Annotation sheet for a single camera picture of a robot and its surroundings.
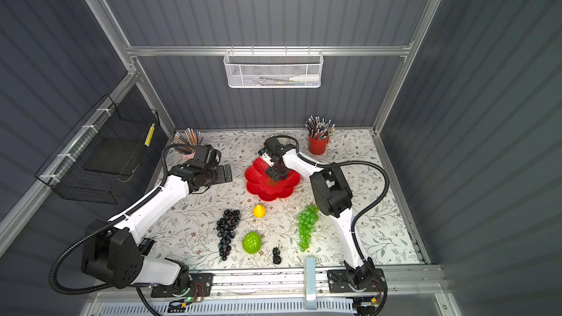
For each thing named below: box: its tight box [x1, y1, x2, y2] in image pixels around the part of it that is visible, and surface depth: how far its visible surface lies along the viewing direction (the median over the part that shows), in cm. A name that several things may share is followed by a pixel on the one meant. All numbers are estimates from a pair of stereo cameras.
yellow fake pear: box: [253, 203, 267, 218], surface depth 89 cm
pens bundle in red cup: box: [304, 115, 336, 141], surface depth 104 cm
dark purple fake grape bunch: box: [215, 209, 241, 262], surface depth 84 cm
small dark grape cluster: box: [272, 247, 282, 265], surface depth 80 cm
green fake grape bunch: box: [297, 204, 320, 253], surface depth 85 cm
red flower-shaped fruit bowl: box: [244, 157, 301, 202], surface depth 100 cm
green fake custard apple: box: [242, 231, 263, 255], surface depth 79 cm
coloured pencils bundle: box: [174, 127, 204, 153], surface depth 102 cm
